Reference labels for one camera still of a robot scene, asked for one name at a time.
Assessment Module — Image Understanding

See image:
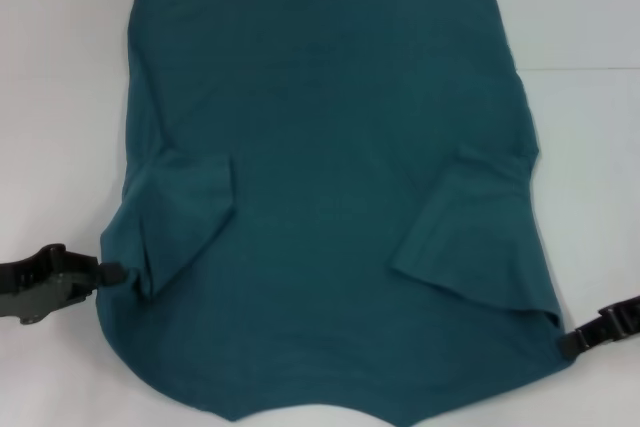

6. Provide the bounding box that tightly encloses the teal blue t-shirt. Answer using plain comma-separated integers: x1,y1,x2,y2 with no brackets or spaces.
97,0,565,421

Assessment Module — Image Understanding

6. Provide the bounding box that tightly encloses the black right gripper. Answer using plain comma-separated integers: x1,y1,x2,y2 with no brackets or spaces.
559,294,640,361

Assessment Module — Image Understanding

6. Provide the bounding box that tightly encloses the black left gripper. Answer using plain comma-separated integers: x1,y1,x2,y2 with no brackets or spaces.
0,244,126,326

